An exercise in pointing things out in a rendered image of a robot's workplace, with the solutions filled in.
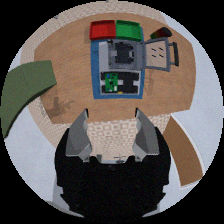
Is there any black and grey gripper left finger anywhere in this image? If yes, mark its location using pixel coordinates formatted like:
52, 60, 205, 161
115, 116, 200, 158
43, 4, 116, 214
54, 109, 92, 187

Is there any red bin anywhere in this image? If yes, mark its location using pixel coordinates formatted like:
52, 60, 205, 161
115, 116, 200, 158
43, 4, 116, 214
89, 20, 116, 41

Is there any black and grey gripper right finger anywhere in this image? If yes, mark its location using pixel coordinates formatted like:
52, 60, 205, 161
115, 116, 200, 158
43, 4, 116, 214
132, 107, 171, 186

